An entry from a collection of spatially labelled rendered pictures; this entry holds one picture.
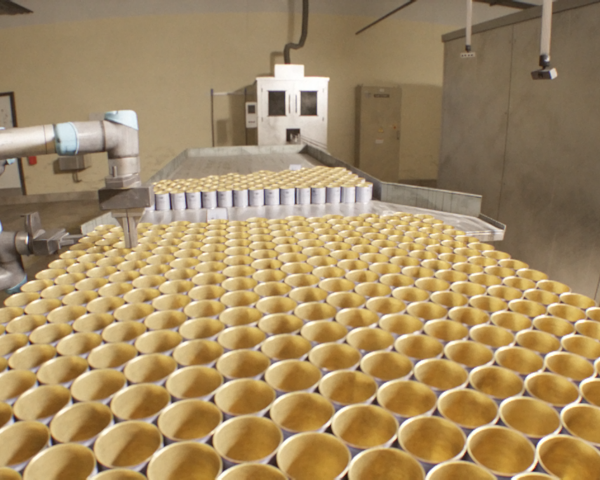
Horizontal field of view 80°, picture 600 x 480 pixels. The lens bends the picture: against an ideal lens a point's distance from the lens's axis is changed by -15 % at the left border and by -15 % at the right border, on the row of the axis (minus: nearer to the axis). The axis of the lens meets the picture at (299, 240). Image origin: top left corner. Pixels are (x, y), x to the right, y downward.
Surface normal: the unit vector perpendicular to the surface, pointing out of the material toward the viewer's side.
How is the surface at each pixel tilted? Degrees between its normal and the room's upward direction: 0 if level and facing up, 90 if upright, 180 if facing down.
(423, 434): 88
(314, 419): 88
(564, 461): 89
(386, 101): 90
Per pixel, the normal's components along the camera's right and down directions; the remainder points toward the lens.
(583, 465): -0.92, 0.11
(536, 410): -0.70, 0.20
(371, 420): -0.42, 0.25
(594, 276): -0.99, 0.04
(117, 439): 0.78, 0.17
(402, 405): -0.20, 0.27
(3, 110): 0.15, 0.30
